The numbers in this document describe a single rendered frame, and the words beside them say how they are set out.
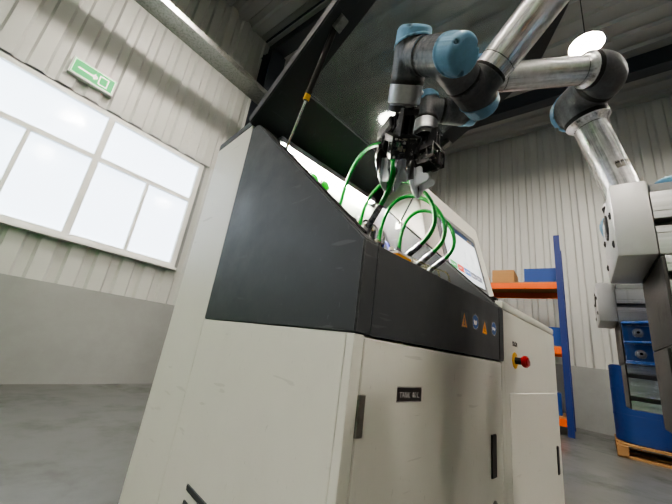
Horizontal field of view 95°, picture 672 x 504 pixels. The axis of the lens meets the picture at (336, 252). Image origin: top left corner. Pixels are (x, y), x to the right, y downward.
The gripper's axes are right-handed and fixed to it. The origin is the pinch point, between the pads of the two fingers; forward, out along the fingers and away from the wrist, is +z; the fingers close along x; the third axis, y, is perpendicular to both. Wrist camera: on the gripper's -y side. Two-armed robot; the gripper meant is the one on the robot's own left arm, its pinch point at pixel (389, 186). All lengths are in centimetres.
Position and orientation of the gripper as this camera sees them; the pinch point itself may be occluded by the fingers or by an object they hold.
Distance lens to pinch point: 87.1
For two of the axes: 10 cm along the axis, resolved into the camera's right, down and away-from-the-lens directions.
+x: 9.8, -0.4, 1.9
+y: 1.8, 4.7, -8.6
